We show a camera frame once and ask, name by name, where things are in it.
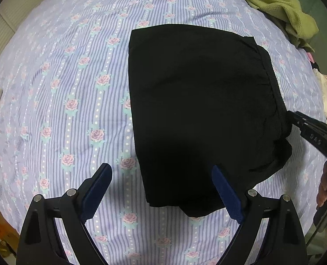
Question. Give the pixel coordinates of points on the white louvered wardrobe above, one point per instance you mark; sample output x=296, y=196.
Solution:
x=5, y=22

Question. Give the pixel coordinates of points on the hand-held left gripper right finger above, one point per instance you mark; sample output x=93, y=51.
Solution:
x=229, y=198

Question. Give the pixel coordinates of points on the purple floral duvet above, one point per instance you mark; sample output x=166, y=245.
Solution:
x=69, y=88

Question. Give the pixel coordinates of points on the black pants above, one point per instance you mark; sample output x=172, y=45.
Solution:
x=202, y=110

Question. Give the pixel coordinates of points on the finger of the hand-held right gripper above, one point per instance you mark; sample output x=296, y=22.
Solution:
x=315, y=139
x=304, y=118

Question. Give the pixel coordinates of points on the pink garment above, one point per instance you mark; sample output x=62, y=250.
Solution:
x=310, y=58

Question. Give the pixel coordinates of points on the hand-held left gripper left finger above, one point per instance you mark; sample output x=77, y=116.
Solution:
x=97, y=196

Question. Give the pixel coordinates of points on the olive green garment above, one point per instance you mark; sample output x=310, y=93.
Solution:
x=279, y=5

